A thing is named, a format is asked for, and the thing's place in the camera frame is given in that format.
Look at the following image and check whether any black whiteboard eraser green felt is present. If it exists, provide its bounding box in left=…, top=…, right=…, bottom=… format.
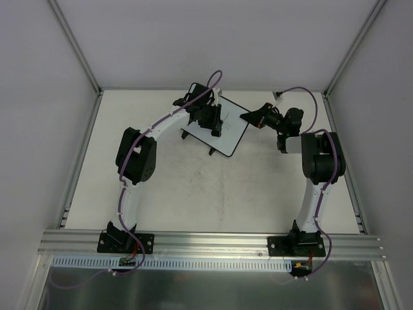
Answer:
left=211, top=130, right=221, bottom=137

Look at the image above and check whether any black-framed small whiteboard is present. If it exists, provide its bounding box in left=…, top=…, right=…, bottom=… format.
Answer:
left=181, top=96, right=249, bottom=158

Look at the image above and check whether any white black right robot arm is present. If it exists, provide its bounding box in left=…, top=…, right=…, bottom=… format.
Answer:
left=240, top=103, right=347, bottom=257

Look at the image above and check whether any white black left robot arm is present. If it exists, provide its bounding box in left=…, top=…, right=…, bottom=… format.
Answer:
left=98, top=83, right=223, bottom=253

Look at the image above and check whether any metal tube whiteboard easel stand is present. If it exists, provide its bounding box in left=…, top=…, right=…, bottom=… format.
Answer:
left=181, top=130, right=217, bottom=156

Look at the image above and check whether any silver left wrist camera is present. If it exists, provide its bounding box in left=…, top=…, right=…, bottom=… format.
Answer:
left=212, top=87, right=222, bottom=105

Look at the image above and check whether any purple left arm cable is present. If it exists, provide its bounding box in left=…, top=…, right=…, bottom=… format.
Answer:
left=47, top=69, right=224, bottom=289

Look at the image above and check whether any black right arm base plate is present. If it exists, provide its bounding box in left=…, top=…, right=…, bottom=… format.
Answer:
left=267, top=234, right=326, bottom=258

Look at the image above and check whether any aluminium right frame post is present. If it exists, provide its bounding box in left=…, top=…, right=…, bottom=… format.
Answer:
left=323, top=0, right=388, bottom=97

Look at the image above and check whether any aluminium frame post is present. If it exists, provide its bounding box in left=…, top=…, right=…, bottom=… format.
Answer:
left=46, top=0, right=102, bottom=95
left=323, top=0, right=388, bottom=97

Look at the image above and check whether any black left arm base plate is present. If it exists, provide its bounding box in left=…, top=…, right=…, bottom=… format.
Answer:
left=97, top=231, right=155, bottom=254

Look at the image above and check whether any aluminium left frame post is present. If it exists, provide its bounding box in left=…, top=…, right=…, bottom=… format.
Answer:
left=46, top=0, right=102, bottom=95

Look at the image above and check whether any aluminium front mounting rail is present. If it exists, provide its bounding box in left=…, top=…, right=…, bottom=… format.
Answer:
left=37, top=229, right=388, bottom=261

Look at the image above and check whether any white slotted cable duct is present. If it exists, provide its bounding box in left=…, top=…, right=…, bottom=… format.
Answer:
left=51, top=255, right=292, bottom=273

